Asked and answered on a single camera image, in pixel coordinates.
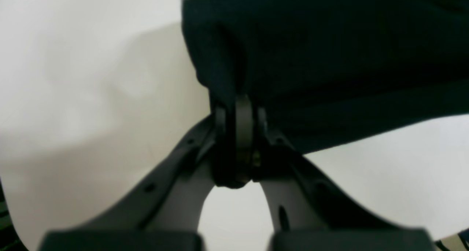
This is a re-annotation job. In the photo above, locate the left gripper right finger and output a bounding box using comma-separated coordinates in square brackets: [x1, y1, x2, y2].
[236, 96, 435, 251]

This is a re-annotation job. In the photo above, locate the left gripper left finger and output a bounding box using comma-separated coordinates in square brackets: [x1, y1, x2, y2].
[40, 107, 226, 251]

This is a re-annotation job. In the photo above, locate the black T-shirt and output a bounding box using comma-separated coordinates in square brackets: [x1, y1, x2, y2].
[182, 0, 469, 154]

